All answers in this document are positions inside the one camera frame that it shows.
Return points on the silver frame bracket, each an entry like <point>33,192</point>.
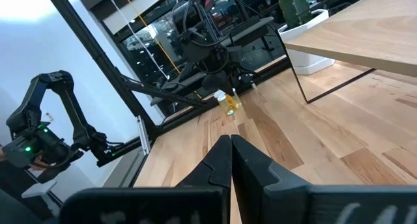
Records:
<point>143,134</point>

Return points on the white faceted plant pot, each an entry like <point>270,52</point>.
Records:
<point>306,59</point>

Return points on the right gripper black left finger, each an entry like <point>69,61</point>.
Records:
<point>195,204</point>

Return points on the clear bottle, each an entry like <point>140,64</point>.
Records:
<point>224,105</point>

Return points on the green cactus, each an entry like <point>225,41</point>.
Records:
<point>293,6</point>

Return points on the wooden shelf black metal legs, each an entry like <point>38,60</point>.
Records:
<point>358,28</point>

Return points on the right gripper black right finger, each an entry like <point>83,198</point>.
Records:
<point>260,198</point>

